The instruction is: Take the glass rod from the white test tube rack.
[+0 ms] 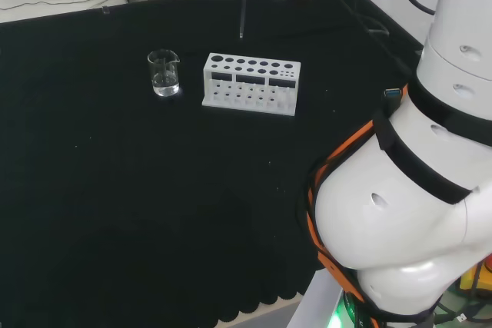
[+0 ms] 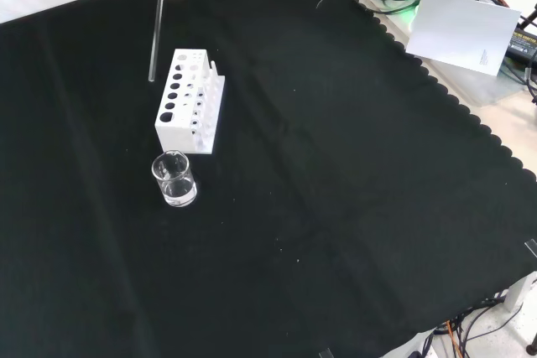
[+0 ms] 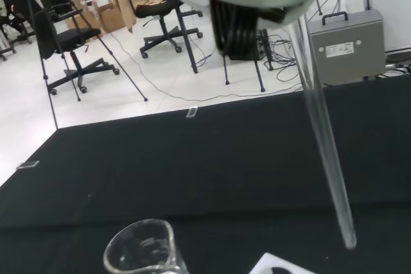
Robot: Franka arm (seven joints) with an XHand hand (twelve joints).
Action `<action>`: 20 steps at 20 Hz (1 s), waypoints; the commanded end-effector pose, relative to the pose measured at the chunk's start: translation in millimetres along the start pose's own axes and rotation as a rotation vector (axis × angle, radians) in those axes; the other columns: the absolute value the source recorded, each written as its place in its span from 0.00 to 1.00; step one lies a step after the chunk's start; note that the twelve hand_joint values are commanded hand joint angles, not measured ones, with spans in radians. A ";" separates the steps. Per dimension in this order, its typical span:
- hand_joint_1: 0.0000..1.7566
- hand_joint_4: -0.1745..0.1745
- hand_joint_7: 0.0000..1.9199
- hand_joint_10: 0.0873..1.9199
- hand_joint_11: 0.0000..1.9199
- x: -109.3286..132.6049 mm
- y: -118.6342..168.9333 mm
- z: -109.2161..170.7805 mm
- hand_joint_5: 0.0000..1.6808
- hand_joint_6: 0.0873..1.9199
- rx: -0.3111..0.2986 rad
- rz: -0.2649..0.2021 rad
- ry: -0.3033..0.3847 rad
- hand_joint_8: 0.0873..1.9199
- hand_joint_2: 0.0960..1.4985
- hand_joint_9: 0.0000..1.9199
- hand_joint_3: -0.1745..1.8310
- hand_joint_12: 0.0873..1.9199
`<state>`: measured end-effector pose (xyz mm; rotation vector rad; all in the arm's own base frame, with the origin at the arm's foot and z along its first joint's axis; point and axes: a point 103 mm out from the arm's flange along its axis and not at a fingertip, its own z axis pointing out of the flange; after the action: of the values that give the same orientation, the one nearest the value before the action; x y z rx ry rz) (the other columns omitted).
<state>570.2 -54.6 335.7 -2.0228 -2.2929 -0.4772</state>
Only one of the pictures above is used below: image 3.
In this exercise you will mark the white test tube rack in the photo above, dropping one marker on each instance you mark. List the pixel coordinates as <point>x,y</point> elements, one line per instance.
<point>266,264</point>

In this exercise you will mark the grey equipment case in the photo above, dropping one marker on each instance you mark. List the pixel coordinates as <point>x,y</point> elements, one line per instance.
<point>346,65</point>

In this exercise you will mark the brown cardboard boxes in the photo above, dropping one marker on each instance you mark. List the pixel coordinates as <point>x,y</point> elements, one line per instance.
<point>107,19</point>

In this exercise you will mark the clear cloth clip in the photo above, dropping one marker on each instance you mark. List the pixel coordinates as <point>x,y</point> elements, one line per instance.
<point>28,164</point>
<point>192,112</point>

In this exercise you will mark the black bench cloth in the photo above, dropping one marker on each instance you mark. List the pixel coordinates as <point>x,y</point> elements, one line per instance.
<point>192,174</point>

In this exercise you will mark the clear glass beaker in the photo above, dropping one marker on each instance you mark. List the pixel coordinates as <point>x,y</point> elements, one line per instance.
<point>144,245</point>

